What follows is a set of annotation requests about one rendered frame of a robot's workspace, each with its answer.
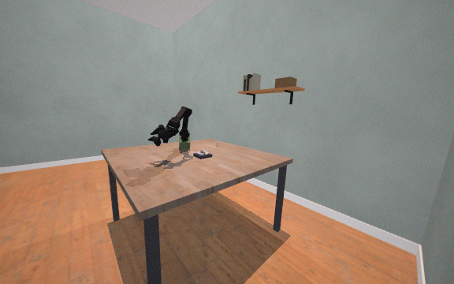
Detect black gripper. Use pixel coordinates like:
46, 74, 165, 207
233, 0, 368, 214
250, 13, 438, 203
148, 125, 166, 146

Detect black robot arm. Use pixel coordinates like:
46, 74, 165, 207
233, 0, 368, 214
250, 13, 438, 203
161, 106, 192, 143

